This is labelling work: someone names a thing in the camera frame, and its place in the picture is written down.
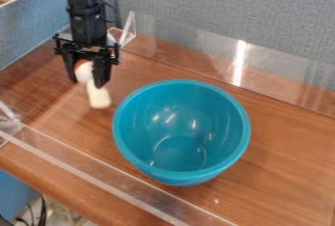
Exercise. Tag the clear acrylic front barrier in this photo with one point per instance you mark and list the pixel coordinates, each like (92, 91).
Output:
(112, 180)

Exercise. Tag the blue plastic bowl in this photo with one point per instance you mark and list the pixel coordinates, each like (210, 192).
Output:
(182, 131)

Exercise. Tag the white brown toy mushroom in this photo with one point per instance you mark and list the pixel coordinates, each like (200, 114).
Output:
(98, 96)

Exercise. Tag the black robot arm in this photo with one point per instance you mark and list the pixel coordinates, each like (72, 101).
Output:
(88, 41)

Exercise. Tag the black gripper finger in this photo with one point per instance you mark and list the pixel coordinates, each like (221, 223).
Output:
(70, 61)
(100, 71)

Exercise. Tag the clear acrylic back barrier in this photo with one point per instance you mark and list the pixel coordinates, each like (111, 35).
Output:
(285, 77)

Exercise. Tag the clear acrylic corner bracket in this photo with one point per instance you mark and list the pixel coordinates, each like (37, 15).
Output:
(123, 35)

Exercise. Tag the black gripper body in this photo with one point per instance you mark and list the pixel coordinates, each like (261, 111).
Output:
(104, 48)

